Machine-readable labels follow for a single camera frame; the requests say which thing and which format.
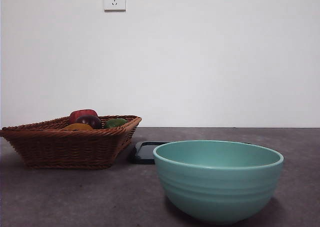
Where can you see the brown kiwifruit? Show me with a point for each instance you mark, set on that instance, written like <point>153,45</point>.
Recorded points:
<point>77,127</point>

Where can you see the teal ribbed bowl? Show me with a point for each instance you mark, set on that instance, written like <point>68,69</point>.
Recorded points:
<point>217,192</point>

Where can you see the green avocado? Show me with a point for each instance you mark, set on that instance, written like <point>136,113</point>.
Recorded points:
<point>115,123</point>

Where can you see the dark green rectangular tray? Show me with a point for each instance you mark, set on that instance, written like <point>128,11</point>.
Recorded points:
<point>142,153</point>

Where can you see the dark purple plum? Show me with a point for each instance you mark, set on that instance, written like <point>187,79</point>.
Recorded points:
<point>88,122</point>

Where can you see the red apple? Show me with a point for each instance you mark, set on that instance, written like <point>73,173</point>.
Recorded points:
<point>80,113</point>

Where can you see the brown wicker basket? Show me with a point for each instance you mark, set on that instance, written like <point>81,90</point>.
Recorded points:
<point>62,149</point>

